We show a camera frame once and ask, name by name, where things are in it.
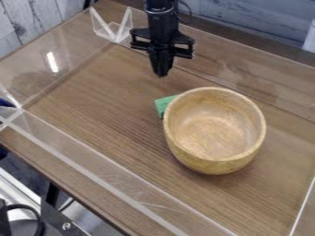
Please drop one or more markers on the metal bracket with screw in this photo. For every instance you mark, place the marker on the metal bracket with screw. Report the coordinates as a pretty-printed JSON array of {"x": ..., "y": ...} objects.
[{"x": 57, "y": 225}]

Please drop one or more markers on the green rectangular block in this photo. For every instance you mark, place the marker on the green rectangular block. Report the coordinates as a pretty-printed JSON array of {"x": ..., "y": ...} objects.
[{"x": 160, "y": 105}]

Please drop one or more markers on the black metal table leg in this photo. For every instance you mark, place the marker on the black metal table leg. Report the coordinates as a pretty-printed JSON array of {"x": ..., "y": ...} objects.
[{"x": 52, "y": 195}]

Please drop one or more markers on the clear acrylic corner bracket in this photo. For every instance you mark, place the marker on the clear acrylic corner bracket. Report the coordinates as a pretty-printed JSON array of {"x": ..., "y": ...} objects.
[{"x": 112, "y": 31}]

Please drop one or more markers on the blue object at edge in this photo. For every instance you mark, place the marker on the blue object at edge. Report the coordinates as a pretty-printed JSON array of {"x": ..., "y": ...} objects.
[{"x": 5, "y": 103}]

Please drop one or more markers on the clear acrylic tray wall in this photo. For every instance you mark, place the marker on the clear acrylic tray wall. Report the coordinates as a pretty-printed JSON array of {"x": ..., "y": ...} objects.
[{"x": 86, "y": 128}]

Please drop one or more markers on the brown wooden bowl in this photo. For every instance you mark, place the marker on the brown wooden bowl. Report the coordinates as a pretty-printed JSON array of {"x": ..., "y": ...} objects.
[{"x": 215, "y": 129}]

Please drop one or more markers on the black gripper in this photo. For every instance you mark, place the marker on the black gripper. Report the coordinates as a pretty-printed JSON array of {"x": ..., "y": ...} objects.
[{"x": 162, "y": 39}]

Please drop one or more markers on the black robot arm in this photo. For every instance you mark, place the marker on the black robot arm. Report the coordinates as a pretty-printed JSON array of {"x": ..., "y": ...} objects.
[{"x": 163, "y": 4}]

